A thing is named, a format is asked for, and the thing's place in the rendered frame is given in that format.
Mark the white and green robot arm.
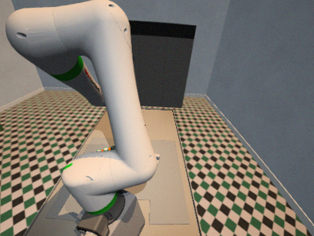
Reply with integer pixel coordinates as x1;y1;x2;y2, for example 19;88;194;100
5;0;157;236

